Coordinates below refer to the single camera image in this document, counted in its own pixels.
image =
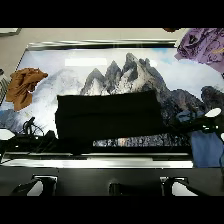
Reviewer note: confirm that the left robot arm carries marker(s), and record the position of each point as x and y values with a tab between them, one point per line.
20	141

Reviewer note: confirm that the blue garment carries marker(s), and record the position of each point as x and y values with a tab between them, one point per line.
206	148

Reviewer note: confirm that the purple garment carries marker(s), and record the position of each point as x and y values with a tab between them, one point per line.
203	45

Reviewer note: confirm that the brown garment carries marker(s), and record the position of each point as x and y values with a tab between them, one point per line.
23	85

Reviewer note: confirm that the black garment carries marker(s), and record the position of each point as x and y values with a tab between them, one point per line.
106	116

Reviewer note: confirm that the silver frame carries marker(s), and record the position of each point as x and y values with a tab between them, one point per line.
100	163

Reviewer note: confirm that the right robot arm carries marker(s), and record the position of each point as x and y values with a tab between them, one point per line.
200	125

